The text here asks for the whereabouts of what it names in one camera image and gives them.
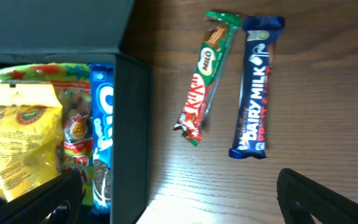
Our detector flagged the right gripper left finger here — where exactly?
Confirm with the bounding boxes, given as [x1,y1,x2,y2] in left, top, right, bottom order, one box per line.
[0,171,82,224]

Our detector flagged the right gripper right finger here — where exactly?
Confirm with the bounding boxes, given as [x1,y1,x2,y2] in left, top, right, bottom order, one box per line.
[277,168,358,224]

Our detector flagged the Dairy Milk chocolate bar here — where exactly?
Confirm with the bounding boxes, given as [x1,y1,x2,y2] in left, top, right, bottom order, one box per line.
[229,16,285,159]

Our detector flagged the yellow candy bag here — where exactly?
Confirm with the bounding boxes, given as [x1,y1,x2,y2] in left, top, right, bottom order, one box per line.
[0,83,64,202]

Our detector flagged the green Haribo gummy bag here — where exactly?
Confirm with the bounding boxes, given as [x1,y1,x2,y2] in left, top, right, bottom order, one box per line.
[0,63,93,206]

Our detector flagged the blue Oreo cookie pack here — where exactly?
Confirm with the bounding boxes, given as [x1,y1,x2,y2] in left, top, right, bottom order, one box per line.
[88,63,114,215]

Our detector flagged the dark green gift box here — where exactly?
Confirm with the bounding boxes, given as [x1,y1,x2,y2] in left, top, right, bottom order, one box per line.
[0,0,152,224]

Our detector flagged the KitKat Milo bar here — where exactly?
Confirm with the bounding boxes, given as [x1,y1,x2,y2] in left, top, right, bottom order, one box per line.
[173,11,242,146]

